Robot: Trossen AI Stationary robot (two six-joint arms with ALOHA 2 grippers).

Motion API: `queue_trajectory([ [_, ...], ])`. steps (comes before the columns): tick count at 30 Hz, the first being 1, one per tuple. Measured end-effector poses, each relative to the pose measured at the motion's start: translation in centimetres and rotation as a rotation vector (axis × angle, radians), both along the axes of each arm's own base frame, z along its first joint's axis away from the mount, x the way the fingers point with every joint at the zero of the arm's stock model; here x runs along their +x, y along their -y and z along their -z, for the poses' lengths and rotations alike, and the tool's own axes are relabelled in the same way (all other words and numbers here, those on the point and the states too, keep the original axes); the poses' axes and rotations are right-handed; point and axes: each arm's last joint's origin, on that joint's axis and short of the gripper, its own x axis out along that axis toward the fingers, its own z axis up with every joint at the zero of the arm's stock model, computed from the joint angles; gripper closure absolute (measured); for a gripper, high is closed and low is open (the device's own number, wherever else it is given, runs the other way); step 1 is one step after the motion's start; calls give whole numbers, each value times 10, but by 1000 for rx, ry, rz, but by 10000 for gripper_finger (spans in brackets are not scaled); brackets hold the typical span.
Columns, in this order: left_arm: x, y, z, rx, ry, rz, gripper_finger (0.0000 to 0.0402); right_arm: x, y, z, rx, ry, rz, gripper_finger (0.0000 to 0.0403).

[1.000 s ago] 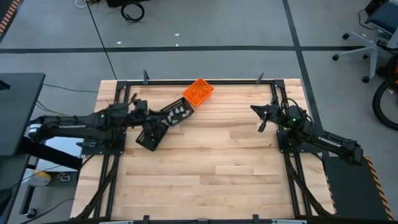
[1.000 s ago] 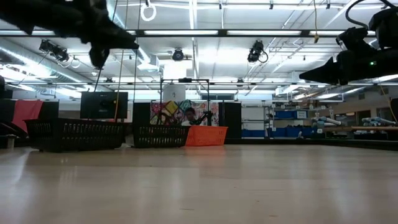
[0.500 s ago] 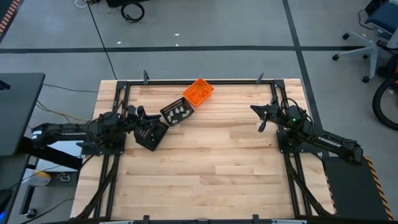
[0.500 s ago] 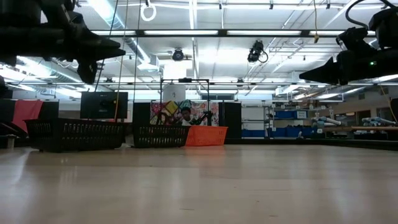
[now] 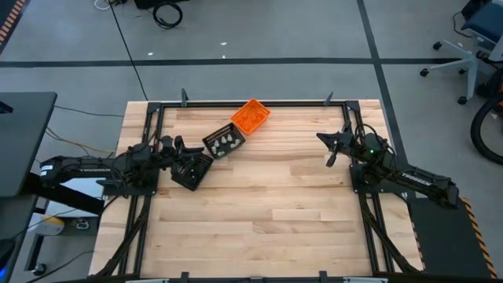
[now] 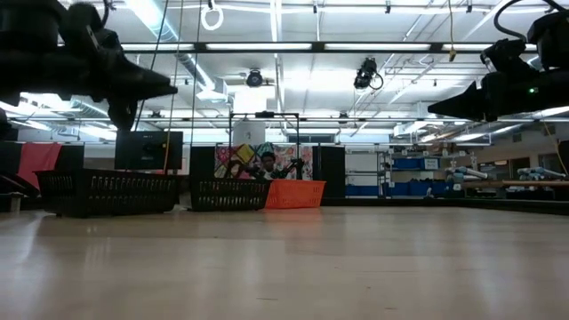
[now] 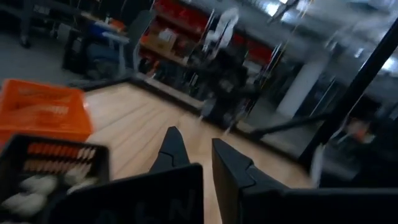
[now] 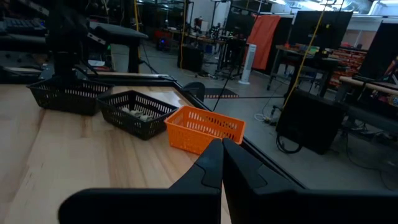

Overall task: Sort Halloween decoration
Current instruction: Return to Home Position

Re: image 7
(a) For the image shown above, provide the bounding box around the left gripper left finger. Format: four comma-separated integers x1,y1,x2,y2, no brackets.
149,126,191,173

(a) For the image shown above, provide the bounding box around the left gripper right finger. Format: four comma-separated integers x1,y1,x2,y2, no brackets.
212,139,290,224

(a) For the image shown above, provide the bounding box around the black plastic basket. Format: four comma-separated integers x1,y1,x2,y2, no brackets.
0,133,110,224

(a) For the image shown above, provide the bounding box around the beige plastic skull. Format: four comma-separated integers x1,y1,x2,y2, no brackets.
19,174,59,196
1,192,48,218
63,167,94,187

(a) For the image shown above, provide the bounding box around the white pillar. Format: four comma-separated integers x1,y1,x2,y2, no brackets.
275,57,329,119

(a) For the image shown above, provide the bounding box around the orange plastic basket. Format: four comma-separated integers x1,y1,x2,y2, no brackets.
0,78,94,147

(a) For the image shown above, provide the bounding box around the shelf with red bins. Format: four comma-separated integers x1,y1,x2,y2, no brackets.
136,0,280,85

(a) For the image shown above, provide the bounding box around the black aluminium table frame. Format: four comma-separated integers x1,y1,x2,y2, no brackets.
70,17,398,175

